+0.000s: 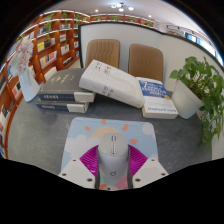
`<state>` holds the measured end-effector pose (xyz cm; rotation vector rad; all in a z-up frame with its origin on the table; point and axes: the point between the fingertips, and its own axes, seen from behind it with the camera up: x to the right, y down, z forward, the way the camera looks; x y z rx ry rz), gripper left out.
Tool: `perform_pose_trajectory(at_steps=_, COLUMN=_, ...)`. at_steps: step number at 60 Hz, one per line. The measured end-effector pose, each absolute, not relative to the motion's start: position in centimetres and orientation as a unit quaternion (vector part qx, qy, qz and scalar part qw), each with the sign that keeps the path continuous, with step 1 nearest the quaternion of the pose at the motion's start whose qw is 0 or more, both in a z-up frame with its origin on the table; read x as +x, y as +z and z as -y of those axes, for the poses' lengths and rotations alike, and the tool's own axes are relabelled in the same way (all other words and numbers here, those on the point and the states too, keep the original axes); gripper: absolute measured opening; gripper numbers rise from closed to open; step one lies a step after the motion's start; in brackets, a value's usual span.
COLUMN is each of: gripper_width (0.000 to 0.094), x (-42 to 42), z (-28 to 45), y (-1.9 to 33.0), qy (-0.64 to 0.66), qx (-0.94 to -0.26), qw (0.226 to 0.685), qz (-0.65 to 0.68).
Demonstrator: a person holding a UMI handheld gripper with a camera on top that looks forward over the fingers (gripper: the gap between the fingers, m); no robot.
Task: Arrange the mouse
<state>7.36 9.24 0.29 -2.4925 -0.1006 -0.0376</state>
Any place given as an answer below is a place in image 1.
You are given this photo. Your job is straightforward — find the dark hardcover book gold print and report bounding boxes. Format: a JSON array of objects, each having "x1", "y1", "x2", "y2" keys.
[
  {"x1": 35, "y1": 99, "x2": 90, "y2": 114},
  {"x1": 37, "y1": 68, "x2": 96, "y2": 103}
]

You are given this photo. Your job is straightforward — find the white ceramic jug vase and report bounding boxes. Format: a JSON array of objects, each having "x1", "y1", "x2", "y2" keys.
[{"x1": 18, "y1": 68, "x2": 41, "y2": 103}]

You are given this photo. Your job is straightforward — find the orange wall shelf with plants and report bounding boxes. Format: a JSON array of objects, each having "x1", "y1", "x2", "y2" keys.
[{"x1": 89, "y1": 13, "x2": 156, "y2": 28}]

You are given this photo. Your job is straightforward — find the white partition panel dark frame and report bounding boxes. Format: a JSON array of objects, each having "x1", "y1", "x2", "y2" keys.
[{"x1": 77, "y1": 21, "x2": 224, "y2": 91}]

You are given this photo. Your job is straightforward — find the white computer mouse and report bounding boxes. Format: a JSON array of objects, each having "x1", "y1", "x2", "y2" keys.
[{"x1": 96, "y1": 133, "x2": 130, "y2": 181}]

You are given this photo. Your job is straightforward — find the green plant in white pot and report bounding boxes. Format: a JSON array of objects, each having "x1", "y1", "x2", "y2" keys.
[{"x1": 169, "y1": 55, "x2": 224, "y2": 146}]

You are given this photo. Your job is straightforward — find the pastel cloud print mouse pad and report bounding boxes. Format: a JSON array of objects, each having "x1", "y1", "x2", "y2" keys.
[{"x1": 60, "y1": 116, "x2": 159, "y2": 191}]

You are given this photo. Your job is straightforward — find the ceiling lights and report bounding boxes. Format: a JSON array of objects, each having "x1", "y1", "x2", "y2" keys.
[{"x1": 110, "y1": 2, "x2": 135, "y2": 13}]

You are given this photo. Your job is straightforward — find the white book blue cover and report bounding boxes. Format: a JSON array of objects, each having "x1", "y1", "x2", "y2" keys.
[{"x1": 135, "y1": 76, "x2": 180, "y2": 120}]

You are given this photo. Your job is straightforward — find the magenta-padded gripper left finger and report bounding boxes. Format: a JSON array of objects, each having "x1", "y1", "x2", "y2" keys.
[{"x1": 58, "y1": 145, "x2": 100, "y2": 190}]

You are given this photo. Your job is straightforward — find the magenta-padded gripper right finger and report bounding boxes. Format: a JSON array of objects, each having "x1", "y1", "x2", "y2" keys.
[{"x1": 127, "y1": 144, "x2": 170, "y2": 190}]

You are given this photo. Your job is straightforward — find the brown upholstered chair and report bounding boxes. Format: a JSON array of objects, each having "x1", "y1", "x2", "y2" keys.
[
  {"x1": 85, "y1": 38, "x2": 121, "y2": 69},
  {"x1": 128, "y1": 43, "x2": 164, "y2": 83}
]

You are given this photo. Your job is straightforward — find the thick white book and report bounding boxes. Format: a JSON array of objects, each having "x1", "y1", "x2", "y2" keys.
[{"x1": 78, "y1": 59, "x2": 146, "y2": 109}]

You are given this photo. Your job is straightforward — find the orange curved bookshelf unit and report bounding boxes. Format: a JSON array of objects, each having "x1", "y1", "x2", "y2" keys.
[{"x1": 0, "y1": 9, "x2": 91, "y2": 159}]

